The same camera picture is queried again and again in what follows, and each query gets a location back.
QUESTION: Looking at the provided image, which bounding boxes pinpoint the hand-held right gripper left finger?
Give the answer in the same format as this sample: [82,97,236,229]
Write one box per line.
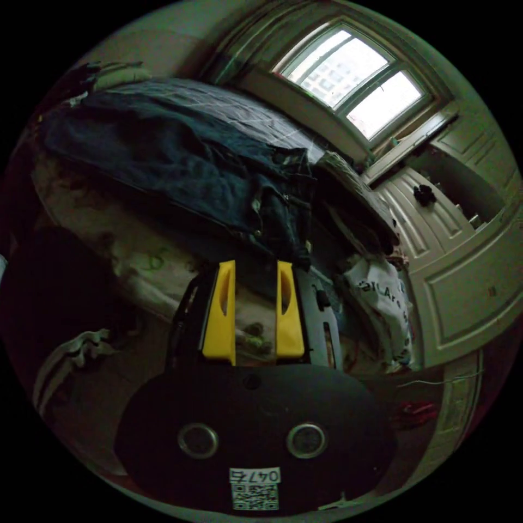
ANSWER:
[202,259,237,366]

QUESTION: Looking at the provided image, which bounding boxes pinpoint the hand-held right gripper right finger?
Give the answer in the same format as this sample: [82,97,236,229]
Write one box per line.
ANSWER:
[276,259,306,361]

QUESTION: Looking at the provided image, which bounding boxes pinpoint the blue jeans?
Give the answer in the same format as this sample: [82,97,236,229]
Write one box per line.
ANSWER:
[40,83,318,271]

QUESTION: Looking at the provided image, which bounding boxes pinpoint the white printed bag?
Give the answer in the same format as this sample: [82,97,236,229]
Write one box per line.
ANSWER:
[342,256,414,373]

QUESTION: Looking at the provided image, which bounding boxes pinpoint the bed with printed sheet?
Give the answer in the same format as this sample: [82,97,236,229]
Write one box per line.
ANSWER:
[28,75,368,379]

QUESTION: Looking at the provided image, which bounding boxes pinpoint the white panelled cupboard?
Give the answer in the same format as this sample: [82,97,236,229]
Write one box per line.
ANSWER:
[363,102,523,370]

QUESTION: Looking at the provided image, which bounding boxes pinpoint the window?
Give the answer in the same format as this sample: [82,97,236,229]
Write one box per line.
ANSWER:
[271,19,436,142]

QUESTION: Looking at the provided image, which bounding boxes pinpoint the light pillow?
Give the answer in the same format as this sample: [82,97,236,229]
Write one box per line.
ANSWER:
[93,65,153,92]

